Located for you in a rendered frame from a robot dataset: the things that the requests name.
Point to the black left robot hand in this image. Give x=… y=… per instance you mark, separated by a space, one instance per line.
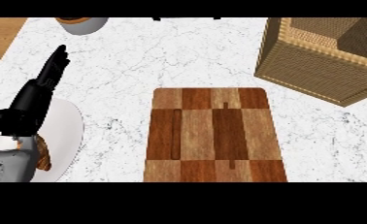
x=37 y=89

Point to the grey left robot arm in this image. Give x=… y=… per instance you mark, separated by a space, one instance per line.
x=16 y=160

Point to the checkered wooden cutting board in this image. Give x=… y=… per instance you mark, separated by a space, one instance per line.
x=213 y=135

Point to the brown wicker basket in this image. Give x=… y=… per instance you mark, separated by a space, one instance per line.
x=315 y=59

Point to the white plate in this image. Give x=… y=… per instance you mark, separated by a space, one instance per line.
x=62 y=137

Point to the brown wooden surface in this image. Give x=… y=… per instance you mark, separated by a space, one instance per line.
x=9 y=32

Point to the brown pastry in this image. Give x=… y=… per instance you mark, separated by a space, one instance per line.
x=43 y=155

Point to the grey cup with brown top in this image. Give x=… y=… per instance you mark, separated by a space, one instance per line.
x=81 y=25

